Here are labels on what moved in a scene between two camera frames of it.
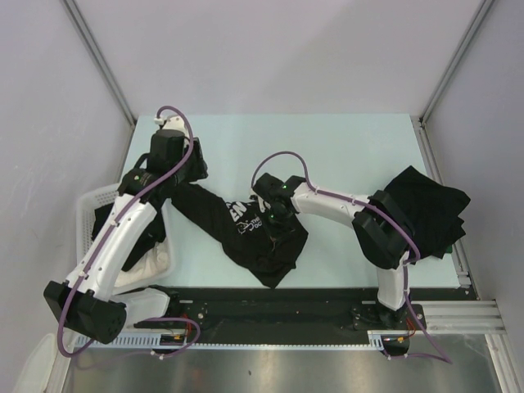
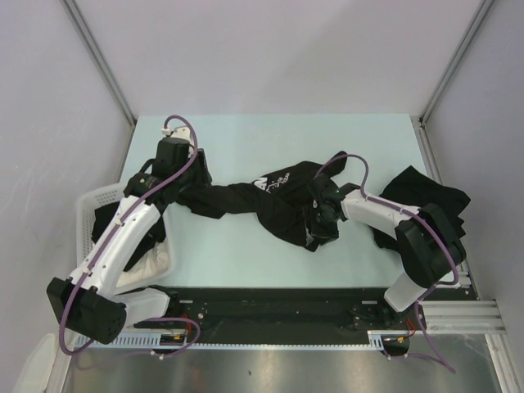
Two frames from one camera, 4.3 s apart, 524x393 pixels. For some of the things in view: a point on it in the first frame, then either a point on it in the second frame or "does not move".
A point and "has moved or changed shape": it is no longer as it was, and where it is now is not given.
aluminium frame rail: [462, 317] does not move
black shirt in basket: [153, 231] does not move
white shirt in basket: [155, 263] does not move
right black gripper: [279, 234] to [327, 235]
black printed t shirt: [268, 252] has moved or changed shape
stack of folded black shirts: [433, 210] does not move
